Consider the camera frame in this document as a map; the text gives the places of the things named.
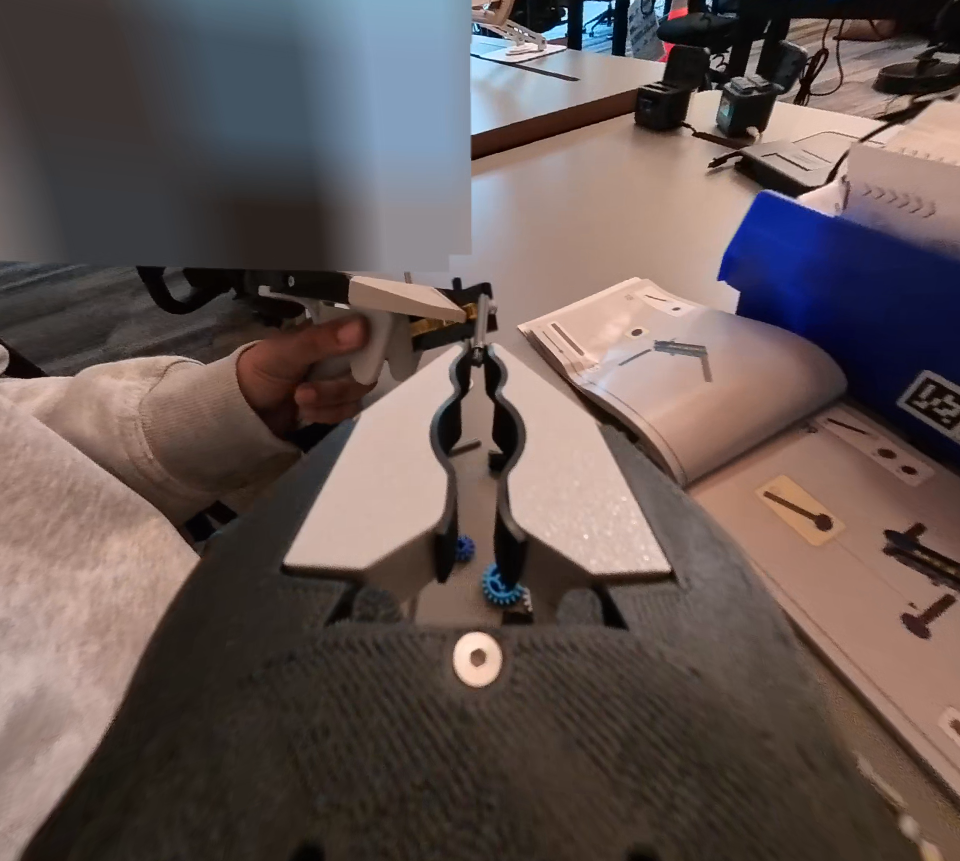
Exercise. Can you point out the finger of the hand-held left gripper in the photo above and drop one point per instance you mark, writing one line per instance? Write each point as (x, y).
(405, 298)
(394, 347)

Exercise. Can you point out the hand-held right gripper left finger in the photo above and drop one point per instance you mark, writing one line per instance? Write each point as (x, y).
(367, 501)

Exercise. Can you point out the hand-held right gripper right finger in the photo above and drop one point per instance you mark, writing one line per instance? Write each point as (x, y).
(585, 501)

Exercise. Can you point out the black yellow lego beam assembly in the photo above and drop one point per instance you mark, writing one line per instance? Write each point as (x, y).
(439, 334)

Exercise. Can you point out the pile of loose lego pieces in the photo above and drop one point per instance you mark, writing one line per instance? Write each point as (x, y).
(499, 583)

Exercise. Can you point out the lego instruction booklet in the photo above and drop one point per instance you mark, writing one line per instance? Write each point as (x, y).
(750, 411)

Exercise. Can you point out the person's left hand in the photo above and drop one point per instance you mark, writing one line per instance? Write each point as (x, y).
(277, 381)

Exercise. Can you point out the blue storage bin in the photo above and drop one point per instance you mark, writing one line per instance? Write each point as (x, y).
(825, 291)

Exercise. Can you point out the black charger case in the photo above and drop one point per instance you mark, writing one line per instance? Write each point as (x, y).
(667, 88)

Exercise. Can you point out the teal black battery pack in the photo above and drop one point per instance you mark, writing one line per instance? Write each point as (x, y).
(744, 107)

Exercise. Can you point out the black flat power hub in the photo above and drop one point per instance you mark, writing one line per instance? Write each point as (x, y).
(802, 163)

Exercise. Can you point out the white printed paper bags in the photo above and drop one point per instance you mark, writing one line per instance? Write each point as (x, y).
(900, 178)

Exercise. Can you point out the black round lamp base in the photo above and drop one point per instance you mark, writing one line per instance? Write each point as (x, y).
(915, 77)

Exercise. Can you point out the black camera case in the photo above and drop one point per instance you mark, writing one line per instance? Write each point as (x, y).
(784, 66)

